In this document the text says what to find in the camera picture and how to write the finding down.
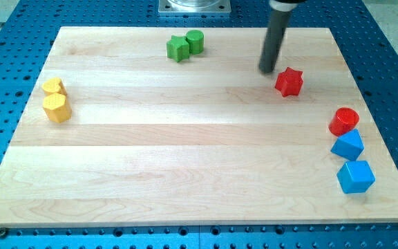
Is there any black white rod mount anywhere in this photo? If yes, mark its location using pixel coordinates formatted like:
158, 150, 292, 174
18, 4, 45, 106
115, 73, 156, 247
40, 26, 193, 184
269, 0, 305, 12

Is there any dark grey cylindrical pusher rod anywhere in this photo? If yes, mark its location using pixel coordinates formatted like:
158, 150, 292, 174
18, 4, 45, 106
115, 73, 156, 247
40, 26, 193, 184
258, 9, 291, 74

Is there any red star block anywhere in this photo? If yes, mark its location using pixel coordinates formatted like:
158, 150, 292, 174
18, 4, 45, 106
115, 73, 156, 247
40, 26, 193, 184
274, 67, 303, 97

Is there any green star block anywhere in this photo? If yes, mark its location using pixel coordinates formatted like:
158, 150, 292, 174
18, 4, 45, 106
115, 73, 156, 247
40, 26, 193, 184
166, 35, 190, 62

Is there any green cylinder block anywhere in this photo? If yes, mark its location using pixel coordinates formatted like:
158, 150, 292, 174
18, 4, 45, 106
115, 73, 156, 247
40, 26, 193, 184
186, 30, 205, 55

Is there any red cylinder block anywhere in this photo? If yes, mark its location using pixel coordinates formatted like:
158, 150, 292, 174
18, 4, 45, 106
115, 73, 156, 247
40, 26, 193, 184
328, 107, 359, 136

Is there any blue triangular prism block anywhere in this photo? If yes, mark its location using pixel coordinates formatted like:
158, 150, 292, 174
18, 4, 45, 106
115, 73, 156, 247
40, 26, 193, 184
331, 129, 364, 160

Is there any blue cube block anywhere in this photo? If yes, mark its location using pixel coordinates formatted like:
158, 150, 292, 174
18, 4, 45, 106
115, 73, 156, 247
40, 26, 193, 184
337, 160, 376, 194

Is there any light wooden board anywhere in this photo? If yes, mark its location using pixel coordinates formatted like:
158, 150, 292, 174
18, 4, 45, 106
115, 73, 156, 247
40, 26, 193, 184
0, 26, 398, 228

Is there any yellow hexagon block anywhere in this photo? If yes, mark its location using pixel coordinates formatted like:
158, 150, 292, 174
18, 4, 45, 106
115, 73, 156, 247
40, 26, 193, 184
43, 93, 72, 123

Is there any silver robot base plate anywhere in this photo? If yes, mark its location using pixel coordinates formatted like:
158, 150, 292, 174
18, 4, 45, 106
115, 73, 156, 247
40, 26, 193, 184
158, 0, 231, 14

